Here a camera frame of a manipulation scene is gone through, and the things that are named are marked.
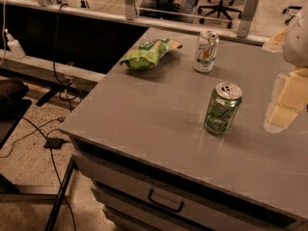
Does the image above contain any clear sanitizer bottle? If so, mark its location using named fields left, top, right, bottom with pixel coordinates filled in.
left=5, top=29, right=25, bottom=59

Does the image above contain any black power adapter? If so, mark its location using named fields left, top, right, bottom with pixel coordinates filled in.
left=44, top=138, right=64, bottom=149

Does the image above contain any metal glass clamp post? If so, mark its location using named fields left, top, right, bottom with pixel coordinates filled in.
left=124, top=0, right=137, bottom=20
left=237, top=0, right=259, bottom=39

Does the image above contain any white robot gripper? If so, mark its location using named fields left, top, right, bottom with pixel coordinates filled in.
left=262, top=5, right=308, bottom=134

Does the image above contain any white 7up soda can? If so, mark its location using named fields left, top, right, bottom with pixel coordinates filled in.
left=193, top=31, right=218, bottom=73

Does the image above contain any green soda can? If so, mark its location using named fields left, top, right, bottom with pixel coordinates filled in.
left=204, top=82, right=243, bottom=136

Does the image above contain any black hanging cable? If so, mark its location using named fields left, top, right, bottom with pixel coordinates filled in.
left=52, top=3, right=74, bottom=113

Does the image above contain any black side table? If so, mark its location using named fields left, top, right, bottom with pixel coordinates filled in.
left=0, top=79, right=33, bottom=194

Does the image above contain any green chip bag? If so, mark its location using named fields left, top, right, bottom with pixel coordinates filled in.
left=120, top=38, right=183, bottom=70

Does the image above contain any black floor cable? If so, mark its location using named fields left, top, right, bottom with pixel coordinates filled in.
left=0, top=114, right=77, bottom=231

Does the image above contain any grey cabinet drawer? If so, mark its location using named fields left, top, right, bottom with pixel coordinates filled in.
left=73, top=152, right=307, bottom=231

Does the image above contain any black drawer handle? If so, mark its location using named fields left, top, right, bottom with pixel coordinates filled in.
left=147, top=189, right=185, bottom=213

